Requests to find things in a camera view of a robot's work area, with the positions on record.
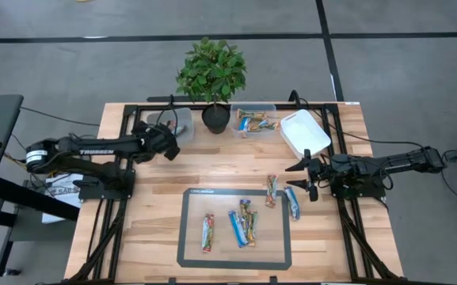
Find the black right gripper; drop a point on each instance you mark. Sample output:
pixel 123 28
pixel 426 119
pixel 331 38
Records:
pixel 319 172

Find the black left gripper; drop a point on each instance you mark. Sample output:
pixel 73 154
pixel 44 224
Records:
pixel 151 142

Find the multicolour granola bar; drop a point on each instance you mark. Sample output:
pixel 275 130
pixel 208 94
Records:
pixel 245 207

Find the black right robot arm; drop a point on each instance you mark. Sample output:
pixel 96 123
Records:
pixel 402 162

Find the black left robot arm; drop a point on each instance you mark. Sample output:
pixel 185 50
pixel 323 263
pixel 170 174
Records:
pixel 93 151

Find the chocolate chip granola bar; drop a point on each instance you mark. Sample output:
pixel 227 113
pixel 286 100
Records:
pixel 271 192
pixel 208 233

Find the orange peanut butter granola bar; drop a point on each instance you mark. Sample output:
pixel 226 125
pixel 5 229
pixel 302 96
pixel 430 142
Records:
pixel 263 126
pixel 252 115

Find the grey translucent plastic bin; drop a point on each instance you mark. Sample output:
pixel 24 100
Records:
pixel 187 118

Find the white plastic bin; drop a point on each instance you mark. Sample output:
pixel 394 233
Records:
pixel 303 132

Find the clear plastic bin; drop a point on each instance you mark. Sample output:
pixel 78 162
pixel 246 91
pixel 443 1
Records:
pixel 269 135

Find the black plant pot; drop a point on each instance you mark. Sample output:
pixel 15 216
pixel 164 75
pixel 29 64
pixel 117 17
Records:
pixel 216 118

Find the black-edged silicone baking mat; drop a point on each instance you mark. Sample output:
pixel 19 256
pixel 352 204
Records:
pixel 220 206

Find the green patterned snack bar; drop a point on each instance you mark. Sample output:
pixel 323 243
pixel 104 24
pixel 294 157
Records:
pixel 253 234

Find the green leafy artificial plant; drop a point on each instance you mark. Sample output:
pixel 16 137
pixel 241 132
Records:
pixel 212 71

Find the white paper sheet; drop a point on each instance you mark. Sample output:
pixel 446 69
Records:
pixel 59 190

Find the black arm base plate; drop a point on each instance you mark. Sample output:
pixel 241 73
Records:
pixel 93 192
pixel 366 193

